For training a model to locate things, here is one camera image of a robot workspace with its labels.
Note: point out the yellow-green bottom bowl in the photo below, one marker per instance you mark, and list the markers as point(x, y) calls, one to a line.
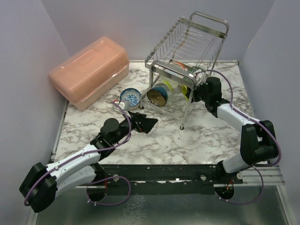
point(185, 91)

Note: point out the white orange bowl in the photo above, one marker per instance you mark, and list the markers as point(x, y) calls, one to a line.
point(178, 64)

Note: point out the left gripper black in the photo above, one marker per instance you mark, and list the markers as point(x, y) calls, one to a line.
point(146, 123)

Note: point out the stainless steel dish rack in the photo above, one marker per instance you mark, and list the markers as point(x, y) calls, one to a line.
point(196, 40)

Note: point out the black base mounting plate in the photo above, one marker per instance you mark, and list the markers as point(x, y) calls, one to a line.
point(160, 180)

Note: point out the pink plastic storage box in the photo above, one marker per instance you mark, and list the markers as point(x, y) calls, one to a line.
point(90, 73)

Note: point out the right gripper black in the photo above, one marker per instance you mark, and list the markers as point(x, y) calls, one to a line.
point(195, 98)

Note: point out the dark teal beige bowl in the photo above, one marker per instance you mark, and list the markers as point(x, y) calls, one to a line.
point(158, 96)

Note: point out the white grey bottom bowl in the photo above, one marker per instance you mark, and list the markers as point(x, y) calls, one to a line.
point(173, 84)

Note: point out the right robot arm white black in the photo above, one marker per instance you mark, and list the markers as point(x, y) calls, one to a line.
point(257, 138)

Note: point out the blue white patterned bowl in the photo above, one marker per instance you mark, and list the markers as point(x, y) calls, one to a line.
point(133, 96)

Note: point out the lime green white bowl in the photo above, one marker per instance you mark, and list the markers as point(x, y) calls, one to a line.
point(168, 85)

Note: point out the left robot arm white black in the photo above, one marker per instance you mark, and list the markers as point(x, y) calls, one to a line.
point(44, 183)

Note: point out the mint green brown-rimmed bowl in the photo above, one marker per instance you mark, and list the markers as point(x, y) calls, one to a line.
point(195, 70)

